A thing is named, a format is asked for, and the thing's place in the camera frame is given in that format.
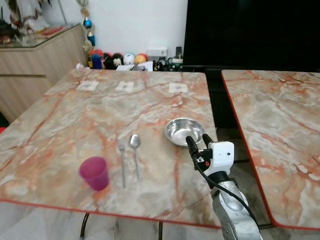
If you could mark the white robed doll figurine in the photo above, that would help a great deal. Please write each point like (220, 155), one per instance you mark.
(25, 14)

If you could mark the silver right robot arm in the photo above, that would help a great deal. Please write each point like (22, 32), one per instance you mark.
(231, 205)

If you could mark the silver metal fork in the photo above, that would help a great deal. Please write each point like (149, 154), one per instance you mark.
(123, 167)

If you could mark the stainless steel bowl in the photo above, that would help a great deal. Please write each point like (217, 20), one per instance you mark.
(181, 131)

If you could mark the silver metal spoon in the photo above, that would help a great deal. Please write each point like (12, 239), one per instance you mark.
(135, 141)

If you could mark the white paper label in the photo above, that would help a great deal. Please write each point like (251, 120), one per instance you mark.
(88, 85)
(125, 86)
(178, 88)

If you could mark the blue toy figure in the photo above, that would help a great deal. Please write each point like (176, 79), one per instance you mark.
(96, 60)

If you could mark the large black television screen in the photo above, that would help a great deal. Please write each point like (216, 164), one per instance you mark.
(250, 32)

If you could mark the orange round toy figure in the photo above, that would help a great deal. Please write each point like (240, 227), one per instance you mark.
(141, 57)

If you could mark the black toy figure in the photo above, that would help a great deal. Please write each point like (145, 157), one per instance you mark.
(111, 61)

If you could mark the white wall socket box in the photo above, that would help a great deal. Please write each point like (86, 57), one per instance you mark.
(157, 51)

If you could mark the black metal table leg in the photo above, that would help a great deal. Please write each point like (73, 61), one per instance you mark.
(85, 226)
(160, 231)

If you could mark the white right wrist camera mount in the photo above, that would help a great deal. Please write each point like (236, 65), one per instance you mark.
(221, 155)

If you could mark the purple plastic cup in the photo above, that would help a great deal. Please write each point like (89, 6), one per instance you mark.
(94, 173)

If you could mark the white round toy figure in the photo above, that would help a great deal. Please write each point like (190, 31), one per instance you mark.
(129, 58)

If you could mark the light wooden cabinet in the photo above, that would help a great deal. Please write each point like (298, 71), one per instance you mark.
(35, 70)

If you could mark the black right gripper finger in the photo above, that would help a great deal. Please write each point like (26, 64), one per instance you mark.
(206, 140)
(192, 144)

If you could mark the hanging blue gold ornament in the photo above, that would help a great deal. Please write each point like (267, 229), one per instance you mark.
(88, 24)

